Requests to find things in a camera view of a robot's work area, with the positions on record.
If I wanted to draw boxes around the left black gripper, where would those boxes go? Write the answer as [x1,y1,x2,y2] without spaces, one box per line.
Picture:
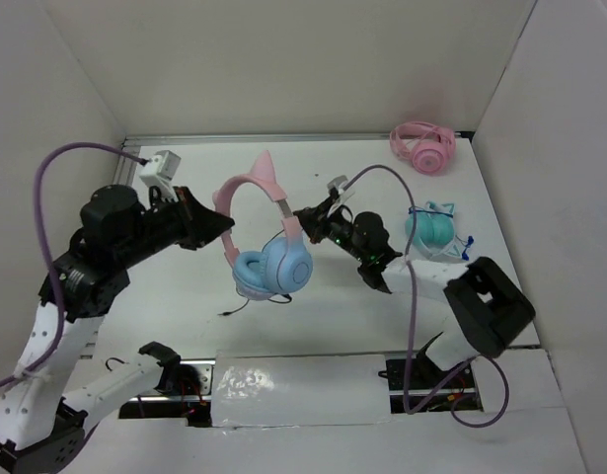
[118,185,235,266]

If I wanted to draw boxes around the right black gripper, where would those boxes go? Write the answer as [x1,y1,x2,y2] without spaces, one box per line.
[292,197,368,263]

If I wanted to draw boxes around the pink blue cat-ear headphones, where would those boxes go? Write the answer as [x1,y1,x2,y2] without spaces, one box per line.
[212,151,313,301]

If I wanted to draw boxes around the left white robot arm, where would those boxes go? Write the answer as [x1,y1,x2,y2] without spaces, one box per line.
[0,185,234,473]

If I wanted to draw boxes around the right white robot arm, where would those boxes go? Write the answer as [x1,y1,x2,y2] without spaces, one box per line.
[294,197,536,387]

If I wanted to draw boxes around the teal cat-ear headphones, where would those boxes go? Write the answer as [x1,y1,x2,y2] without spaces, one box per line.
[405,200,474,262]

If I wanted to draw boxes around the white taped cover sheet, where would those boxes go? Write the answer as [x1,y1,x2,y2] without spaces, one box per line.
[211,355,391,429]

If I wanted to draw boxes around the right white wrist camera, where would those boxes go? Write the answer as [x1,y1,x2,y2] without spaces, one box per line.
[327,175,354,216]

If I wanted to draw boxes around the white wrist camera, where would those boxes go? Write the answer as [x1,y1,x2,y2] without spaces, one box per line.
[139,150,181,202]
[327,175,354,216]

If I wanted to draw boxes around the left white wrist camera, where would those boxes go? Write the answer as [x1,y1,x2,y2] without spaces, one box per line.
[139,150,181,202]

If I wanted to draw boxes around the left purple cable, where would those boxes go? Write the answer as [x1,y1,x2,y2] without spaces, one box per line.
[0,141,149,445]

